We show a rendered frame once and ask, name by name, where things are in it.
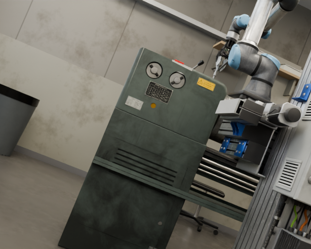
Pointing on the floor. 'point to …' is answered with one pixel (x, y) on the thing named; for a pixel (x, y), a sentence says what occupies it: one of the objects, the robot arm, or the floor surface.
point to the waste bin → (8, 117)
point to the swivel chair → (201, 206)
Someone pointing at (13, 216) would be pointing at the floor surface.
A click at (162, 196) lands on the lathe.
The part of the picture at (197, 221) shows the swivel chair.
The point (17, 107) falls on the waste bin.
